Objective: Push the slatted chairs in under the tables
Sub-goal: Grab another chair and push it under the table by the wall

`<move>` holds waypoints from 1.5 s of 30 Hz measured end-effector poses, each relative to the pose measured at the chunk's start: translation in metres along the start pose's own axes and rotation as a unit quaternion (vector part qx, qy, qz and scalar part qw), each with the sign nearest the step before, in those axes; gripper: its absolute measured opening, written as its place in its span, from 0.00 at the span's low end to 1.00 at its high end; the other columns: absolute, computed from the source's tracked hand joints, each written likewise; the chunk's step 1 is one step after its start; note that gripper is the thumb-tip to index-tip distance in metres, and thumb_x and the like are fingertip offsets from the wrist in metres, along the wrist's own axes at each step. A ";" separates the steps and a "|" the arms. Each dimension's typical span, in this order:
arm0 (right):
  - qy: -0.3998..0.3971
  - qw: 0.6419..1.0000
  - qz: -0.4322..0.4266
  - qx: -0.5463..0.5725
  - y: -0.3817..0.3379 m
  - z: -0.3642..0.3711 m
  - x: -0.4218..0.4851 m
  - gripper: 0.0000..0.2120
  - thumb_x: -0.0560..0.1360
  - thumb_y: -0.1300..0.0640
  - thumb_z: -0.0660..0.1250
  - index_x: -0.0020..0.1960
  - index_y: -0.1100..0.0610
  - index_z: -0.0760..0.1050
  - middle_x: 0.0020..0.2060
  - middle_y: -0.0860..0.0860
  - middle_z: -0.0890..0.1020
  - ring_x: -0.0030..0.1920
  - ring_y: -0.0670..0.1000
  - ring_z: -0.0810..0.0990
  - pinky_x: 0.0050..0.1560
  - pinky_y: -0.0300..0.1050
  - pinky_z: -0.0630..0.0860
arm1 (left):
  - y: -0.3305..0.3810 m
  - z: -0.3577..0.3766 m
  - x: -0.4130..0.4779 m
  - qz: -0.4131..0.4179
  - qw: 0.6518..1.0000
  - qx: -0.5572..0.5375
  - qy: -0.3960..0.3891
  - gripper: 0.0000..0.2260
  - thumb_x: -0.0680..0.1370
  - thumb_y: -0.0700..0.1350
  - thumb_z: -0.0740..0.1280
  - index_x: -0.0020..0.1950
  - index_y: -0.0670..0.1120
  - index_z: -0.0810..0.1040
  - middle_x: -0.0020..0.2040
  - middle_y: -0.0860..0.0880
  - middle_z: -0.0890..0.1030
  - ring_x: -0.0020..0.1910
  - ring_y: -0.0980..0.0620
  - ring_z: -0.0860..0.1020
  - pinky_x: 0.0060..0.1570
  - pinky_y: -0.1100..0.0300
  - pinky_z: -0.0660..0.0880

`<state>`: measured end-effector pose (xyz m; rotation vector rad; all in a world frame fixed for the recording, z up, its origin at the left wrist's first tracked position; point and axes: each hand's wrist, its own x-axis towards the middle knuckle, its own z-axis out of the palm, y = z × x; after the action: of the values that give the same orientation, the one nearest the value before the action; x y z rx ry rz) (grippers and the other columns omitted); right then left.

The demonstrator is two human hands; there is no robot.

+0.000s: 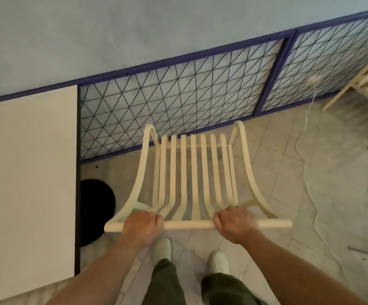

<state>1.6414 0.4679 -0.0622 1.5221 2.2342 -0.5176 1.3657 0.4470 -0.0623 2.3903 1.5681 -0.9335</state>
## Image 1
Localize person's left hand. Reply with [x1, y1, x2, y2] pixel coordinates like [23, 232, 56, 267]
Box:
[121, 210, 165, 248]

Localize person's left white shoe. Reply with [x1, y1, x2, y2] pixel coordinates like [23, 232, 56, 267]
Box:
[153, 237, 172, 264]

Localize white table with black edge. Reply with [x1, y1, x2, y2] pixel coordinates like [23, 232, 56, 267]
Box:
[0, 85, 82, 305]

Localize black round table base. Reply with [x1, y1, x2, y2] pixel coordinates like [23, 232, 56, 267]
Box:
[80, 179, 116, 248]

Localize person's left forearm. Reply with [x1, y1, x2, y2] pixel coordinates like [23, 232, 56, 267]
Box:
[46, 232, 154, 305]

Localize person's right hand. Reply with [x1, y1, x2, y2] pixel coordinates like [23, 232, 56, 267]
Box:
[213, 206, 261, 245]

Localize person's right white shoe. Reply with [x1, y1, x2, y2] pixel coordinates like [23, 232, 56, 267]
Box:
[208, 251, 230, 277]

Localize white cable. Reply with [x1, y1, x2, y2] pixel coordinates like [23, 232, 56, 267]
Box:
[295, 84, 350, 291]

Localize purple framed wire mesh panel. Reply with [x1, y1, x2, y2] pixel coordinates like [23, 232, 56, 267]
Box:
[77, 34, 296, 163]
[255, 8, 368, 117]

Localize olive green trousers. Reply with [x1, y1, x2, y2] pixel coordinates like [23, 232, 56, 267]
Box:
[149, 259, 268, 305]

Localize person's right forearm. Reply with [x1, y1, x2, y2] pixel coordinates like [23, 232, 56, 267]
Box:
[231, 228, 368, 305]

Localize person's white shoe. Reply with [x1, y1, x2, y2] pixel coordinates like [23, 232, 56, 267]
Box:
[153, 237, 172, 264]
[208, 251, 230, 277]

